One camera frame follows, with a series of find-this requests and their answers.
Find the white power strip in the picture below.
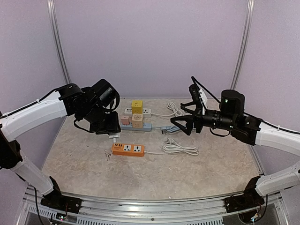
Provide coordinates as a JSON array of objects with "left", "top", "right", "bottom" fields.
[{"left": 124, "top": 102, "right": 185, "bottom": 119}]

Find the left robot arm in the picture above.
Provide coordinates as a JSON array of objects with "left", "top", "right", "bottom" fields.
[{"left": 0, "top": 79, "right": 121, "bottom": 209}]

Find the yellow cube socket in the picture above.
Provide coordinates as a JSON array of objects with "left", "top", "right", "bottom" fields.
[{"left": 131, "top": 100, "right": 143, "bottom": 114}]

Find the aluminium frame post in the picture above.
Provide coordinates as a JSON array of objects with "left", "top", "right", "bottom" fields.
[
  {"left": 230, "top": 0, "right": 255, "bottom": 90},
  {"left": 46, "top": 0, "right": 72, "bottom": 87}
]

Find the orange power strip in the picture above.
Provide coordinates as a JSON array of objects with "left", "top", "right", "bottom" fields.
[{"left": 111, "top": 138, "right": 199, "bottom": 157}]

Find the beige cube socket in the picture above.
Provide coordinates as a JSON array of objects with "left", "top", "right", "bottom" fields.
[{"left": 131, "top": 114, "right": 143, "bottom": 128}]

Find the blue power strip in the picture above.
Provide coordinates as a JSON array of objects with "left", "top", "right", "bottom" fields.
[{"left": 120, "top": 123, "right": 181, "bottom": 135}]

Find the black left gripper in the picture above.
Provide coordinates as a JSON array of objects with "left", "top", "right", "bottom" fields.
[{"left": 82, "top": 102, "right": 120, "bottom": 135}]

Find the front aluminium rail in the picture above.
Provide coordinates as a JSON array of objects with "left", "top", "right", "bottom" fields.
[{"left": 22, "top": 185, "right": 289, "bottom": 225}]

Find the white charger with cable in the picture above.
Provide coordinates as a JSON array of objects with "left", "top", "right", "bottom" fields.
[{"left": 104, "top": 133, "right": 120, "bottom": 161}]

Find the right aluminium frame post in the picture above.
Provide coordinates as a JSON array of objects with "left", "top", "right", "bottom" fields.
[{"left": 230, "top": 0, "right": 255, "bottom": 90}]

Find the pink plug adapter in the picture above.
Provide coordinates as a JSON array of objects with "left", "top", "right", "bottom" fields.
[{"left": 120, "top": 115, "right": 130, "bottom": 126}]

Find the left aluminium frame post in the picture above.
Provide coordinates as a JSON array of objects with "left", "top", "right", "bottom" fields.
[{"left": 46, "top": 0, "right": 72, "bottom": 87}]

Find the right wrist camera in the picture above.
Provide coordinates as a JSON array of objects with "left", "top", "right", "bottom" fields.
[{"left": 189, "top": 84, "right": 208, "bottom": 109}]

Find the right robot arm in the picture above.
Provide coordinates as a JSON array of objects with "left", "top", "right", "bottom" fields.
[{"left": 170, "top": 85, "right": 300, "bottom": 208}]

